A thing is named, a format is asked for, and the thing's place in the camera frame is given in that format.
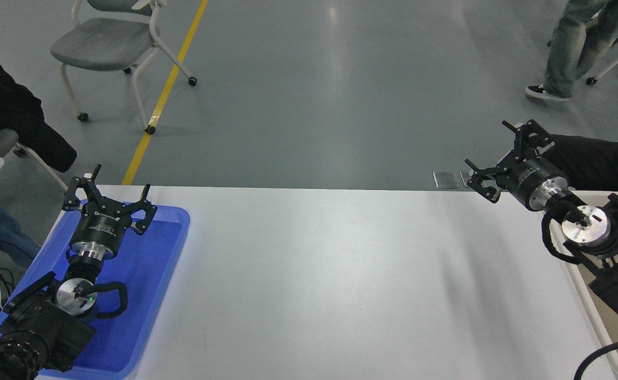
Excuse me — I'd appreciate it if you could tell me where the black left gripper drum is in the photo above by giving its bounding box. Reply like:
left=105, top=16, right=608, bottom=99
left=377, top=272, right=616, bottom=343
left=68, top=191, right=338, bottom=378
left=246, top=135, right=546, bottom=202
left=71, top=199, right=132, bottom=249

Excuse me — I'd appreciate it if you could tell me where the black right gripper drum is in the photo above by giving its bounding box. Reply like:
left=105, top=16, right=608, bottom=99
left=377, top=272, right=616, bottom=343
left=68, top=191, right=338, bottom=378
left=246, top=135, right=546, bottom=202
left=504, top=157, right=563, bottom=211

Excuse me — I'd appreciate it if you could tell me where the blue plastic tray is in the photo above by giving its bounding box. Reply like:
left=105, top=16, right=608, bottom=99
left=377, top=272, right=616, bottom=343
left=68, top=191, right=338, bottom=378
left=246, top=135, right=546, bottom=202
left=0, top=203, right=191, bottom=379

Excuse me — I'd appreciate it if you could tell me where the person in black trousers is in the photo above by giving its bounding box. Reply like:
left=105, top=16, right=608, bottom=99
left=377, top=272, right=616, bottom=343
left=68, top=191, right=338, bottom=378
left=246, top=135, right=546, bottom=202
left=544, top=134, right=618, bottom=193

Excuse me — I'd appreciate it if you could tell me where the white framed wheeled chair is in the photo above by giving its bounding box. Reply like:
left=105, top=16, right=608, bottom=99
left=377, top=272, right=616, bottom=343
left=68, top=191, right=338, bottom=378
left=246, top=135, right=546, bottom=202
left=547, top=9, right=618, bottom=86

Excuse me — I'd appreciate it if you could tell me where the walking person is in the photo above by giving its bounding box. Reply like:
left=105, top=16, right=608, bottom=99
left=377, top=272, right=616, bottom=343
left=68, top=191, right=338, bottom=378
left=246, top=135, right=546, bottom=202
left=525, top=0, right=618, bottom=101

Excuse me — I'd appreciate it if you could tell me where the grey chair with white frame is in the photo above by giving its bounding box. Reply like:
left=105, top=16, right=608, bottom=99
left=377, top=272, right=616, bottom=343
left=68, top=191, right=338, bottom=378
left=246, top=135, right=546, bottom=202
left=50, top=0, right=199, bottom=135

